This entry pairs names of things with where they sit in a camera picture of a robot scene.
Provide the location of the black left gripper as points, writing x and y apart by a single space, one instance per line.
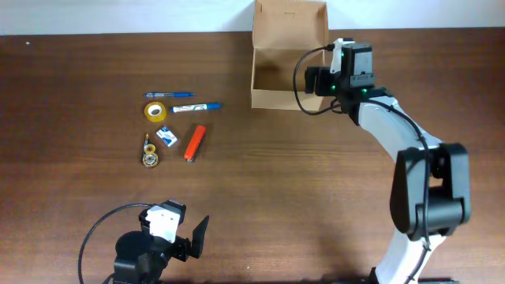
183 246

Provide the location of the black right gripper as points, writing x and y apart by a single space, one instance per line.
316 80

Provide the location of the brown cardboard box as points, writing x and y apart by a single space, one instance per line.
282 32

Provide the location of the black yellow correction tape dispenser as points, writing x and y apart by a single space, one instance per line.
149 158

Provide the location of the blue whiteboard marker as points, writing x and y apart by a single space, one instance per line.
195 107

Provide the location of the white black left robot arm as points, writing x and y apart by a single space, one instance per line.
142 256

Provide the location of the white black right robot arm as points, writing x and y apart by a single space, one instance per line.
430 195

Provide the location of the yellow adhesive tape roll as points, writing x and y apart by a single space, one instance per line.
155 112

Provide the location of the blue ballpoint pen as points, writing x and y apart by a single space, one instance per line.
168 94

